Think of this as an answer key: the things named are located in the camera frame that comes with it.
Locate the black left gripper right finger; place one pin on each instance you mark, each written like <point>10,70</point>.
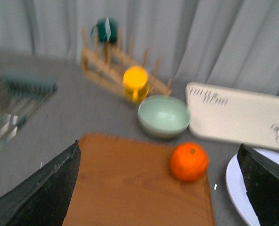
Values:
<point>261,179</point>

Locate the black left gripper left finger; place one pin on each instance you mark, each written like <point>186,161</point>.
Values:
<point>43,198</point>

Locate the white round plate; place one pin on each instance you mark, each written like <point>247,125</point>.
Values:
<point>237,190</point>

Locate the orange fruit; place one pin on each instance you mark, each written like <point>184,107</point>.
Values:
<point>189,162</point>

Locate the beige bear tray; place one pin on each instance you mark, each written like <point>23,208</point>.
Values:
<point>233,115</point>

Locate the brown wooden tray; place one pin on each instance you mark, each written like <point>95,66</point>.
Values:
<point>126,182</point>

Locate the grey-green sink dish rack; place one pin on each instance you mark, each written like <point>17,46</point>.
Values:
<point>21,94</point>

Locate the light green bowl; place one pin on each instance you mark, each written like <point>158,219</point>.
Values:
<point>163,117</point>

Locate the grey curtain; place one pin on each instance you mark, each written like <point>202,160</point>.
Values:
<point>231,43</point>

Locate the yellow mug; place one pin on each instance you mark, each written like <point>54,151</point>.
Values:
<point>135,83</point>

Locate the wooden peg drying rack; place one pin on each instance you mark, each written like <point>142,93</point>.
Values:
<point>107,63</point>

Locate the dark green mug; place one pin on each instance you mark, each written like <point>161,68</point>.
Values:
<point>106,29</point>

